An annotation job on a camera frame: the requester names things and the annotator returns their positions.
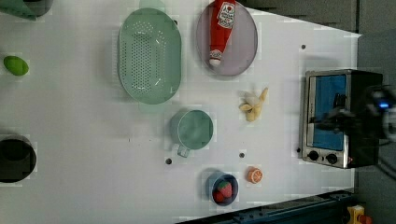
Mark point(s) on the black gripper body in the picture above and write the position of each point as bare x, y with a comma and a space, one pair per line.
341, 120

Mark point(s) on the peeled toy banana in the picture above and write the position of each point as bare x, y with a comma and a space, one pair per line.
252, 107

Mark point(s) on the green mug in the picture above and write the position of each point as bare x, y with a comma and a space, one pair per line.
191, 130

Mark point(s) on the black toaster oven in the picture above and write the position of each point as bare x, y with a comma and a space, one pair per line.
353, 79

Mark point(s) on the orange slice toy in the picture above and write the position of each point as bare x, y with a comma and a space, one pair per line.
254, 175

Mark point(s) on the grey oval plate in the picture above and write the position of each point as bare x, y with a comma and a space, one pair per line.
241, 47

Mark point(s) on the red toy strawberry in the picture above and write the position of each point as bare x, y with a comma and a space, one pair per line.
223, 191

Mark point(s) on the blue bowl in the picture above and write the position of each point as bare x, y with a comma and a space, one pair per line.
212, 182

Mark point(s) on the red ketchup bottle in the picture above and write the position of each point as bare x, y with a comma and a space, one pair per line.
221, 26

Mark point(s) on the green perforated colander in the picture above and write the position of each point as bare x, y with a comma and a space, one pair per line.
149, 58

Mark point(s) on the green toy lime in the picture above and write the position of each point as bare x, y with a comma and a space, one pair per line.
16, 65

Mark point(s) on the blue metal frame rail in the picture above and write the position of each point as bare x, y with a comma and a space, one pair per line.
327, 208

